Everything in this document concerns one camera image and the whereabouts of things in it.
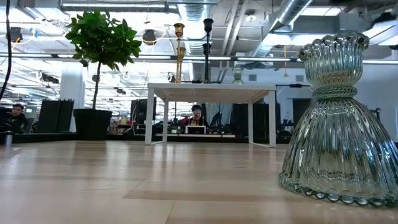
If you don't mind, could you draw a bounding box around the large ribbed glass candle holder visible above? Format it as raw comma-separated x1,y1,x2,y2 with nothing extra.
278,32,398,208

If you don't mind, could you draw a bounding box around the small ribbed glass candle holder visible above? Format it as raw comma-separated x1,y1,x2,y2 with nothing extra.
231,67,246,85

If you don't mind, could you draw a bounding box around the black bracket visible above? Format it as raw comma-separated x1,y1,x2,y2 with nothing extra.
370,107,382,122

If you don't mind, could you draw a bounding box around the yellow hanging pendant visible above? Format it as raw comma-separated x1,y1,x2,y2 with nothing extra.
282,45,289,78

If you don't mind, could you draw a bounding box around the tall black candlestick holder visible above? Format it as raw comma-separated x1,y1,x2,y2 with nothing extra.
198,17,219,85

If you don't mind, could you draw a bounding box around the short black candlestick holder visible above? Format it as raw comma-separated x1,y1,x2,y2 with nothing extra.
192,42,218,85

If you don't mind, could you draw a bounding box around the green leafy indoor tree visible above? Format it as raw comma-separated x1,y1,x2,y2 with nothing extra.
64,10,142,110

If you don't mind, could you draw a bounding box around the person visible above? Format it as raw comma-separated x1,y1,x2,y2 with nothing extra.
179,105,210,135
6,103,29,134

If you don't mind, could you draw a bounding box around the white metal shelf riser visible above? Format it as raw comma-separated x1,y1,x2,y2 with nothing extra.
144,82,277,149

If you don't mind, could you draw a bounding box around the black computer monitor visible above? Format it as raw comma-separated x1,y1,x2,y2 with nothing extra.
130,98,157,126

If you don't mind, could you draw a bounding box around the black ceiling fixture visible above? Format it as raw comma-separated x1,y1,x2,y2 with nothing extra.
8,27,23,43
142,29,157,47

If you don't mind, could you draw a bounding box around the tall brass candlestick holder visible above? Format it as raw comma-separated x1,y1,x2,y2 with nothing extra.
173,22,185,84

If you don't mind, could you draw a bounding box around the black hanging cable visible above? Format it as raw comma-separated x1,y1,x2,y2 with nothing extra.
0,0,12,101

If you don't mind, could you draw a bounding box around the white framed screen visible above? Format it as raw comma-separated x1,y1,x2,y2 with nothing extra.
185,125,207,135

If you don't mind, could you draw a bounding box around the black plant pot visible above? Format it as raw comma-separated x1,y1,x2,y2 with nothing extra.
73,108,113,141

